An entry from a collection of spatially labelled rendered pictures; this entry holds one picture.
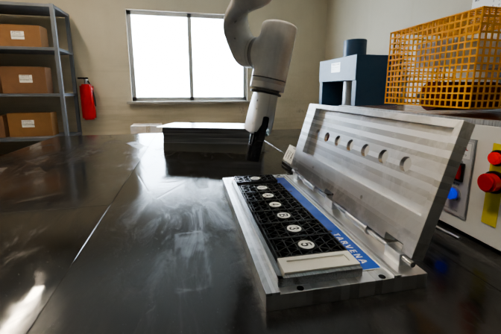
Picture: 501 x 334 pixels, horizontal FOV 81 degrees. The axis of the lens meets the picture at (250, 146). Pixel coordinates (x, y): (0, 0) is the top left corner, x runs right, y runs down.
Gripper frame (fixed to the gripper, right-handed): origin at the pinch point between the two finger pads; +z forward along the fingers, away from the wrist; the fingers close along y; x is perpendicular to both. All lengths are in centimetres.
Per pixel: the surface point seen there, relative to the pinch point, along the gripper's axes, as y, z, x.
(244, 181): 5.6, 6.0, -2.2
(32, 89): -293, 22, -181
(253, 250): 33.7, 7.6, -5.7
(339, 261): 39.7, 4.8, 3.6
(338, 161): 18.7, -4.4, 12.6
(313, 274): 41.6, 5.7, -0.6
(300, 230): 31.4, 5.1, 1.7
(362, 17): -244, -128, 154
